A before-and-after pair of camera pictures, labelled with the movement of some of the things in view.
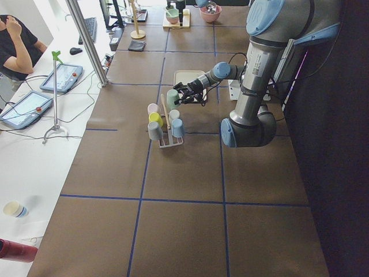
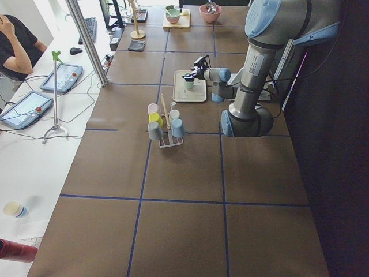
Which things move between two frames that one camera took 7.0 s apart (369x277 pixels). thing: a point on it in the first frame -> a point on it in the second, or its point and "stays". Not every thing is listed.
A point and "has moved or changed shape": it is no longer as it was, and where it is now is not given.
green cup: (172, 96) has moved or changed shape
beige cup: (173, 114) stays
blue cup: (177, 128) stays
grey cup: (155, 131) stays
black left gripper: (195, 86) -> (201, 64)
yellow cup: (155, 117) stays
